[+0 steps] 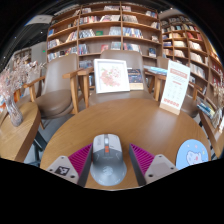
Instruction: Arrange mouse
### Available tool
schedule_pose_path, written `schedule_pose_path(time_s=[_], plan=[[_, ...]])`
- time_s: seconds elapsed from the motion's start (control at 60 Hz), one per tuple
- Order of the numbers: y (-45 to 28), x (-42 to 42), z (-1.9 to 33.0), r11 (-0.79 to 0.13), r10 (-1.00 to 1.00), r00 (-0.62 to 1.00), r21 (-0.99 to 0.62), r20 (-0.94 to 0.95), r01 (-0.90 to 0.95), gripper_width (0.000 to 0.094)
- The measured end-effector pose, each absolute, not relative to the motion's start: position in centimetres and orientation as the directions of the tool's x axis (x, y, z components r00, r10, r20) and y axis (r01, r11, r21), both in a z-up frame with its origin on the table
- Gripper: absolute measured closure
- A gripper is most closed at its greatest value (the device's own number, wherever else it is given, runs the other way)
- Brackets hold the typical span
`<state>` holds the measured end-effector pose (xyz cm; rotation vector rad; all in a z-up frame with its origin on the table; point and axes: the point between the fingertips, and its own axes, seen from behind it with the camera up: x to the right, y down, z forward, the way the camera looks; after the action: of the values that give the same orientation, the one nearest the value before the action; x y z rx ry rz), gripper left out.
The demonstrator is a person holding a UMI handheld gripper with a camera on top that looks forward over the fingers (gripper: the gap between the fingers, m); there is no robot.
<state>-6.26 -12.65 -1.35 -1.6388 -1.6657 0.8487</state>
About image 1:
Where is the small white sign stand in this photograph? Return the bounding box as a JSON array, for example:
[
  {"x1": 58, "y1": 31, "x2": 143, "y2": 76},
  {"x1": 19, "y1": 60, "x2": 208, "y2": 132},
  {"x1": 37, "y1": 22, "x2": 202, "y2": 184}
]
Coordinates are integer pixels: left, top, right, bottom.
[{"x1": 218, "y1": 116, "x2": 224, "y2": 133}]

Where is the beige wooden-arm armchair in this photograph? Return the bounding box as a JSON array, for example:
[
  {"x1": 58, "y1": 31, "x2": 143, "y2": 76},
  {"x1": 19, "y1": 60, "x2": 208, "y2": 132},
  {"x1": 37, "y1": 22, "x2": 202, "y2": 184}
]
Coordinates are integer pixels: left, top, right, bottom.
[
  {"x1": 78, "y1": 49, "x2": 158, "y2": 106},
  {"x1": 23, "y1": 53, "x2": 84, "y2": 119},
  {"x1": 154, "y1": 56, "x2": 204, "y2": 119}
]

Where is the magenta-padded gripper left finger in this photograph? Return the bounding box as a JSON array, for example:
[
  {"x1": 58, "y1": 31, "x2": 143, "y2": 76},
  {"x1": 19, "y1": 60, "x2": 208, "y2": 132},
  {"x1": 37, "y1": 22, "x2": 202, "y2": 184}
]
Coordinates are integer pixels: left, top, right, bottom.
[{"x1": 45, "y1": 143, "x2": 94, "y2": 188}]

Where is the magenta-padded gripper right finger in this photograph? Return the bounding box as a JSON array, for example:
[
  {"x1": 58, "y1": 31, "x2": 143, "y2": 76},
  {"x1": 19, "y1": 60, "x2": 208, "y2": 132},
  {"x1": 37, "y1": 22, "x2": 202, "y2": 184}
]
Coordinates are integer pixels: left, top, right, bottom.
[{"x1": 128, "y1": 143, "x2": 179, "y2": 187}]

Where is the white framed flower picture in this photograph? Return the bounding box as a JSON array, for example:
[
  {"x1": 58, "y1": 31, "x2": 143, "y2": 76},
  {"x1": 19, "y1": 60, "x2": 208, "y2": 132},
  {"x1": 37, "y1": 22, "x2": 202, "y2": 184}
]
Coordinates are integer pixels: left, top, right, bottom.
[{"x1": 93, "y1": 58, "x2": 131, "y2": 95}]

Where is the round light blue mouse pad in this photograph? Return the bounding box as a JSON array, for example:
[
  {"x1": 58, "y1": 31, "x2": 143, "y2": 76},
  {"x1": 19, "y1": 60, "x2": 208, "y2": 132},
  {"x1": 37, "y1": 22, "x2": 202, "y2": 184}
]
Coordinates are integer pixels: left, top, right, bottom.
[{"x1": 175, "y1": 138, "x2": 209, "y2": 171}]

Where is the glass vase with dried flowers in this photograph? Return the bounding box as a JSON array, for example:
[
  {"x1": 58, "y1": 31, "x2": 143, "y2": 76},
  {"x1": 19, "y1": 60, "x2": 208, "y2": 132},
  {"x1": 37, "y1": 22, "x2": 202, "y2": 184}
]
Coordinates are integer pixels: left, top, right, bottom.
[{"x1": 211, "y1": 83, "x2": 224, "y2": 129}]

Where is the curved wooden bookshelf unit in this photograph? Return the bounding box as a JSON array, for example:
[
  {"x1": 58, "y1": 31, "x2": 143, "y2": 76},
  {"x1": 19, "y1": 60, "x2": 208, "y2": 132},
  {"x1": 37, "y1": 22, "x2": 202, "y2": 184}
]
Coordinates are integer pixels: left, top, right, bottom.
[{"x1": 159, "y1": 14, "x2": 224, "y2": 111}]

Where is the distant wooden bookshelf unit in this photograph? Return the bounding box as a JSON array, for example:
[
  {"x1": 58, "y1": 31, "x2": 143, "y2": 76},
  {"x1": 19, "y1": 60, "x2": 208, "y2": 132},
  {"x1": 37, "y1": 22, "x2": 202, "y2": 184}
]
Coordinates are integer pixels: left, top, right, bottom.
[{"x1": 13, "y1": 48, "x2": 33, "y2": 64}]

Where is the stack of blue books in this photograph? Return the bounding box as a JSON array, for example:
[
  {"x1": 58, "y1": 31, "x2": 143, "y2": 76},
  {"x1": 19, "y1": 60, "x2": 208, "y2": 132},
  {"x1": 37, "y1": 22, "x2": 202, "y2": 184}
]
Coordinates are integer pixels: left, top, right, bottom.
[{"x1": 196, "y1": 99, "x2": 214, "y2": 119}]

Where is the grey computer mouse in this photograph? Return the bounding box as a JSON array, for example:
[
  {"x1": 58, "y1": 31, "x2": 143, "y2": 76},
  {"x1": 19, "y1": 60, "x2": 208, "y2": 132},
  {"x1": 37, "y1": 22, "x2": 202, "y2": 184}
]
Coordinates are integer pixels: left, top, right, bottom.
[{"x1": 89, "y1": 133, "x2": 128, "y2": 187}]

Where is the wide wooden bookshelf unit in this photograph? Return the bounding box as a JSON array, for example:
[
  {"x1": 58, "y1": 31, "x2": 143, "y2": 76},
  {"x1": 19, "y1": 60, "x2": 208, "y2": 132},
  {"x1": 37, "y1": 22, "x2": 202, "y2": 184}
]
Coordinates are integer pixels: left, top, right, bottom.
[{"x1": 45, "y1": 1, "x2": 163, "y2": 71}]

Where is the white red-print sign stand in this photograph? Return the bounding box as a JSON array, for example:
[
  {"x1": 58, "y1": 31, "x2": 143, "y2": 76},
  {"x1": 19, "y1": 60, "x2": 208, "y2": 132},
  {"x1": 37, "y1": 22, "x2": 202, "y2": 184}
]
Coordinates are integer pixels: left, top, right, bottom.
[{"x1": 159, "y1": 59, "x2": 192, "y2": 116}]

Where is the dark cover book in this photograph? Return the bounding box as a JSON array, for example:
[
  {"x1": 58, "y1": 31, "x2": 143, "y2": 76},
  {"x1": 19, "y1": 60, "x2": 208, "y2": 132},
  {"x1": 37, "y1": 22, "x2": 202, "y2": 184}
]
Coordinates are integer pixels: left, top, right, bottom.
[{"x1": 127, "y1": 68, "x2": 144, "y2": 91}]

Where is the glass vase with pink flowers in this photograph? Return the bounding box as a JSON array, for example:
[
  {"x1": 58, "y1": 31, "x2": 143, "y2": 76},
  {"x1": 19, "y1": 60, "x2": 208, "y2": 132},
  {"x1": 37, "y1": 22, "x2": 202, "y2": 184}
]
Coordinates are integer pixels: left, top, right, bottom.
[{"x1": 0, "y1": 54, "x2": 46, "y2": 128}]

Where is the round wooden side table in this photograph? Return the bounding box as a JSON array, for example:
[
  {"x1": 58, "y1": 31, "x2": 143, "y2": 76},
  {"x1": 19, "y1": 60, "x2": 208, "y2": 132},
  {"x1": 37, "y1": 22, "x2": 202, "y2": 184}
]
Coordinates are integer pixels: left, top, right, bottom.
[
  {"x1": 199, "y1": 111, "x2": 224, "y2": 159},
  {"x1": 0, "y1": 101, "x2": 42, "y2": 163}
]

